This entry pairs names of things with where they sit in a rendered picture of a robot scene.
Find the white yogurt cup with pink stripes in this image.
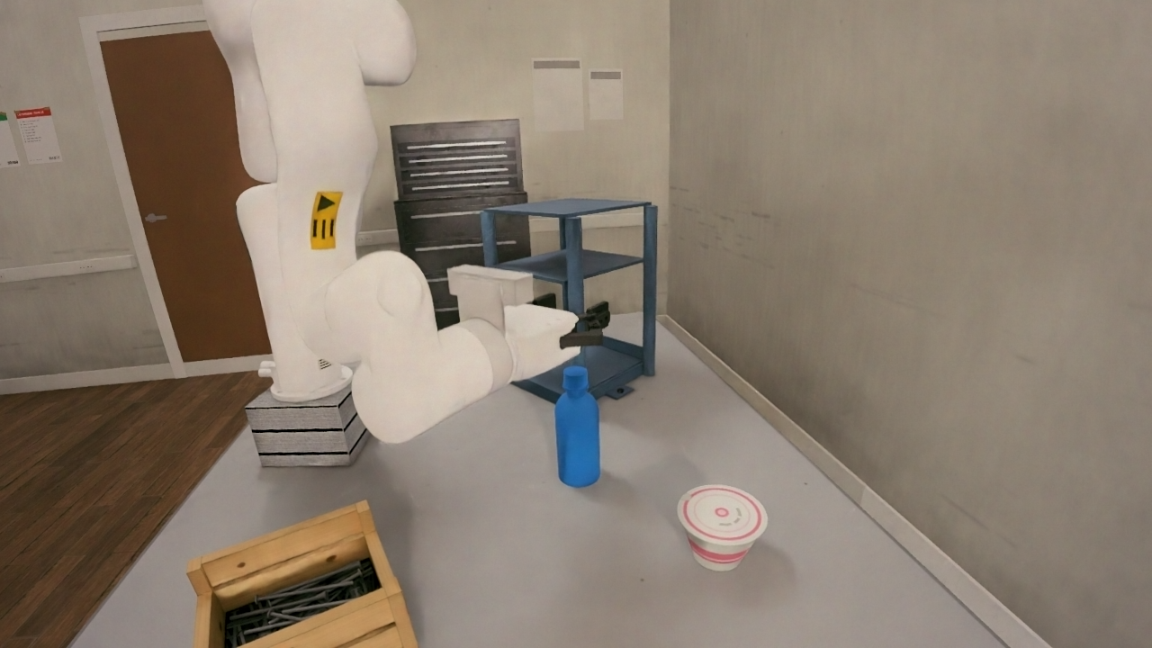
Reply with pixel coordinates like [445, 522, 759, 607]
[677, 485, 768, 572]

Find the blue bottle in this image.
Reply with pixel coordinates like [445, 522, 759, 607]
[554, 366, 600, 487]

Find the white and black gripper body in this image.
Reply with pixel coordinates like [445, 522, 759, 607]
[505, 306, 581, 387]

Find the blue shelving unit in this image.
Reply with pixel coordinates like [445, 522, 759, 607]
[480, 198, 658, 405]

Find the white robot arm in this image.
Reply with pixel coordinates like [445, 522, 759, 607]
[202, 0, 535, 446]

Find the small wooden crate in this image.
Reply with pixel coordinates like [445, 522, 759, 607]
[194, 500, 419, 648]

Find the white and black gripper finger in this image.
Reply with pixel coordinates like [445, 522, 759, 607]
[526, 293, 556, 311]
[559, 302, 611, 349]

